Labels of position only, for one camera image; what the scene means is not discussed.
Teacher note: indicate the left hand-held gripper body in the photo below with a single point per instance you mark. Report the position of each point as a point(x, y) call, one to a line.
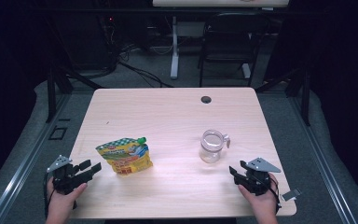
point(62, 179)

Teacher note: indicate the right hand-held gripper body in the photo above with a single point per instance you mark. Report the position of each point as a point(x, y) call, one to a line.
point(259, 180)

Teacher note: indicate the black metal stand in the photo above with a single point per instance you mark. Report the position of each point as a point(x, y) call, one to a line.
point(51, 93)
point(306, 102)

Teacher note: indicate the yellow spout pouch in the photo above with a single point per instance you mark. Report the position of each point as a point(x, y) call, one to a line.
point(126, 157)

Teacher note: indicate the grey tape piece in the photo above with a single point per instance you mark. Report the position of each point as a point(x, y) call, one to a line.
point(290, 194)

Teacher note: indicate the black folding chair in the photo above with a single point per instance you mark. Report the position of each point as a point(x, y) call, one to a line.
point(227, 40)

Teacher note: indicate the clear jar with beige lid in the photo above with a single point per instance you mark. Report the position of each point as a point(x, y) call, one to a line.
point(210, 149)

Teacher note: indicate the black table grommet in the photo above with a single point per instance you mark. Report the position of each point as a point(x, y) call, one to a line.
point(206, 100)

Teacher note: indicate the grey metal floor rail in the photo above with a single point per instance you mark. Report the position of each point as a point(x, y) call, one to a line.
point(21, 165)
point(326, 168)

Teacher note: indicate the person's right hand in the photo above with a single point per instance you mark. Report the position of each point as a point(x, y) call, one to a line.
point(264, 205)

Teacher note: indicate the white desk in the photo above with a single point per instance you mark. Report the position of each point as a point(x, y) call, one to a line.
point(174, 46)

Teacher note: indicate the person's left hand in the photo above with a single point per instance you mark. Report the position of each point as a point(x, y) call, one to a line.
point(60, 203)

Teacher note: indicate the dark equipment with red light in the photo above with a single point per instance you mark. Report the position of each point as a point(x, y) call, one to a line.
point(110, 31)

